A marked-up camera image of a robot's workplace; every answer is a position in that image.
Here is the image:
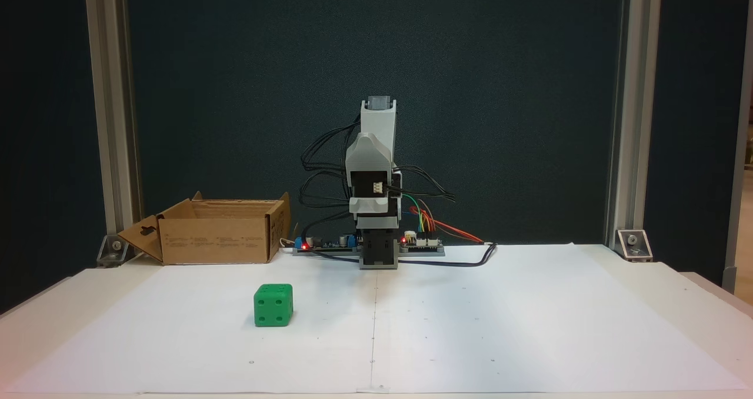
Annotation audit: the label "black servo wire loops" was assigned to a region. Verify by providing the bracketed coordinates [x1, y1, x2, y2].
[299, 122, 457, 252]

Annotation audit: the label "circuit board with blue parts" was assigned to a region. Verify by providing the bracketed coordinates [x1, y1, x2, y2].
[293, 231, 361, 256]

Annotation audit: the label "thick black power cable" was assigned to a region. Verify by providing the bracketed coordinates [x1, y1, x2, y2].
[306, 242, 498, 268]

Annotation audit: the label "circuit board with coloured wires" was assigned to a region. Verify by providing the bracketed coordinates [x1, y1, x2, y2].
[399, 231, 446, 257]

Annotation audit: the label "green die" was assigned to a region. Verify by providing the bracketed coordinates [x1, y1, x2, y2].
[254, 284, 294, 328]

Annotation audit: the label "metal corner bracket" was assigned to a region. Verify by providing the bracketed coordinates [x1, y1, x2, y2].
[615, 229, 653, 263]
[96, 234, 129, 268]

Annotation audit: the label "green jumper wire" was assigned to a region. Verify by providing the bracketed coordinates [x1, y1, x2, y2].
[402, 194, 425, 235]

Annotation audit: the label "open cardboard box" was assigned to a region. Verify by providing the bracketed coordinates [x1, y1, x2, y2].
[118, 191, 292, 265]

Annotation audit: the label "orange jumper wire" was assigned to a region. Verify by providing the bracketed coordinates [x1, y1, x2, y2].
[411, 207, 484, 244]

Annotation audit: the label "aluminium frame post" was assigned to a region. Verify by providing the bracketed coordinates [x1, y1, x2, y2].
[722, 0, 753, 294]
[84, 0, 142, 252]
[606, 0, 663, 250]

